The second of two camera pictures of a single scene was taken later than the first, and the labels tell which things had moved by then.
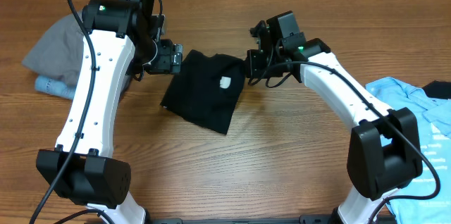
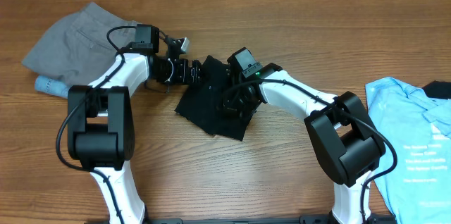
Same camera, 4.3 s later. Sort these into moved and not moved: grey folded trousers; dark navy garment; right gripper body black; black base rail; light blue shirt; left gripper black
Moved: right gripper body black; left gripper black
Not moved: black base rail; light blue shirt; grey folded trousers; dark navy garment
